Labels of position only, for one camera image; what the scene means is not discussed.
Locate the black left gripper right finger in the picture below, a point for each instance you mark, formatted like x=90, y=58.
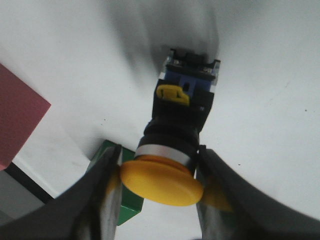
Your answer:
x=233, y=209

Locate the pink wooden cube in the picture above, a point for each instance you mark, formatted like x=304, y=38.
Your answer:
x=21, y=110

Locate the yellow push button switch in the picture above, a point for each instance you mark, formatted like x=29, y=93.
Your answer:
x=166, y=156

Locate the left green wooden cube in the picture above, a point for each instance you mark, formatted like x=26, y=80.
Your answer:
x=131, y=202

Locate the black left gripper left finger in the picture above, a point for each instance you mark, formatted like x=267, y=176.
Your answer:
x=89, y=210

